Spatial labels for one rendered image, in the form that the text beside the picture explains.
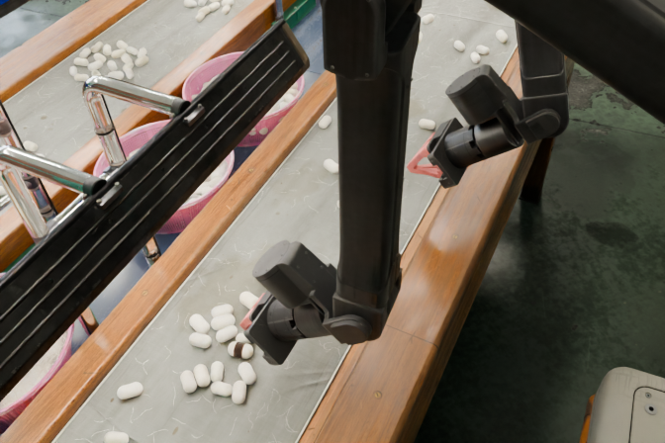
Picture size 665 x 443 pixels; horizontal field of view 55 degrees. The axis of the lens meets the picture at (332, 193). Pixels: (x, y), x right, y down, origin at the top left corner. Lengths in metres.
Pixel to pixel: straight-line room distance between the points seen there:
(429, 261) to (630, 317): 1.09
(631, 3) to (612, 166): 2.06
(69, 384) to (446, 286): 0.57
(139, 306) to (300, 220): 0.31
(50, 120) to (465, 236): 0.92
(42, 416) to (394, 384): 0.48
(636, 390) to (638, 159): 1.16
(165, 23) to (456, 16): 0.75
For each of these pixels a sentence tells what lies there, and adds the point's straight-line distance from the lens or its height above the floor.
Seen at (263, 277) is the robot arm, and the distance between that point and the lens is 0.73.
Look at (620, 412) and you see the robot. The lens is 1.53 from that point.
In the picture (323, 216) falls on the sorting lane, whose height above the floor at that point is 0.74.
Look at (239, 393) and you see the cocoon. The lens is 0.93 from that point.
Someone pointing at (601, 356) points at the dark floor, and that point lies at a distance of 1.93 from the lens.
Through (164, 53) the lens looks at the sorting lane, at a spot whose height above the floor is 0.74.
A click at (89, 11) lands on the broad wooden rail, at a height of 0.76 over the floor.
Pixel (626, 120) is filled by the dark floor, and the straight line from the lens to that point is 2.71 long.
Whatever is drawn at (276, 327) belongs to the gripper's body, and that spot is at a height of 0.89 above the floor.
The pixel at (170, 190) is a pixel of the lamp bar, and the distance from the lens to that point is 0.74.
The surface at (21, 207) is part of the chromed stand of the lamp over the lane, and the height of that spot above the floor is 1.03.
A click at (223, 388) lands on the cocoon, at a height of 0.76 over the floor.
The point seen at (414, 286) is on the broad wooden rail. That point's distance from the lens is 1.00.
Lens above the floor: 1.56
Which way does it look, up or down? 45 degrees down
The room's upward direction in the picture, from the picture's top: 4 degrees counter-clockwise
